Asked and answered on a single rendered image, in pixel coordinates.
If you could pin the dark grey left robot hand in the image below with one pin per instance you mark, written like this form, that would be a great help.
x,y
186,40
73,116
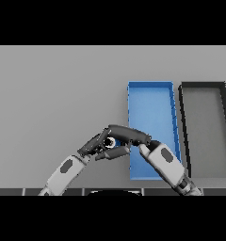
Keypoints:
x,y
93,145

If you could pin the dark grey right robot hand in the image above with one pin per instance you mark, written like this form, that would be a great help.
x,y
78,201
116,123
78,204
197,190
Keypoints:
x,y
129,136

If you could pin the blue pipe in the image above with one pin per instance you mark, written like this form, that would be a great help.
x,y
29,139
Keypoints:
x,y
111,142

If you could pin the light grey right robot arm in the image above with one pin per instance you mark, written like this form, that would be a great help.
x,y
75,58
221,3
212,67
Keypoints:
x,y
168,164

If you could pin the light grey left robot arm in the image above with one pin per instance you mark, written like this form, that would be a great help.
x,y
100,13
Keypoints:
x,y
64,173

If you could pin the blue bin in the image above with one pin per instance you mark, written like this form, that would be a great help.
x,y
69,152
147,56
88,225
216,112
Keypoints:
x,y
151,119

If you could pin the dark grey bin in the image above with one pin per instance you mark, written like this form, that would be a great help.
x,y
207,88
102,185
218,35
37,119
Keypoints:
x,y
206,131

